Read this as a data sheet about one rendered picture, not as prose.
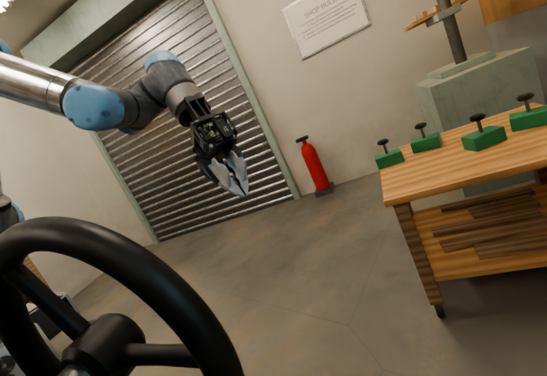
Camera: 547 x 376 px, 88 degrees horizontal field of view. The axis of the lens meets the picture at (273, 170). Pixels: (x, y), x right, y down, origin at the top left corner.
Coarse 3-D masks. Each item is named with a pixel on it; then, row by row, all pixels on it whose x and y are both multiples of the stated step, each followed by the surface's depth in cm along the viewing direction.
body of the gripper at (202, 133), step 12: (192, 96) 54; (180, 108) 55; (192, 108) 52; (204, 108) 56; (180, 120) 57; (192, 120) 57; (204, 120) 52; (216, 120) 52; (192, 132) 52; (204, 132) 51; (216, 132) 52; (228, 132) 52; (204, 144) 49; (216, 144) 52; (228, 144) 55; (204, 156) 54; (216, 156) 55; (228, 156) 57
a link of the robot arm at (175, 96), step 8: (176, 88) 56; (184, 88) 56; (192, 88) 57; (168, 96) 56; (176, 96) 55; (184, 96) 55; (168, 104) 57; (176, 104) 55; (192, 104) 56; (176, 112) 56
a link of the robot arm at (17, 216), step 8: (0, 40) 64; (0, 48) 63; (8, 48) 65; (0, 176) 69; (0, 184) 69; (0, 192) 69; (0, 200) 69; (8, 200) 71; (0, 208) 68; (8, 208) 70; (16, 208) 74; (0, 216) 68; (8, 216) 70; (16, 216) 74; (0, 224) 68; (8, 224) 71; (0, 232) 69
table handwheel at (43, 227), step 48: (0, 240) 23; (48, 240) 21; (96, 240) 20; (0, 288) 27; (48, 288) 27; (144, 288) 19; (192, 288) 21; (0, 336) 30; (96, 336) 25; (144, 336) 28; (192, 336) 20
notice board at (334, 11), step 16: (304, 0) 242; (320, 0) 239; (336, 0) 236; (352, 0) 233; (288, 16) 249; (304, 16) 246; (320, 16) 243; (336, 16) 239; (352, 16) 236; (368, 16) 233; (304, 32) 250; (320, 32) 246; (336, 32) 243; (352, 32) 240; (304, 48) 254; (320, 48) 251
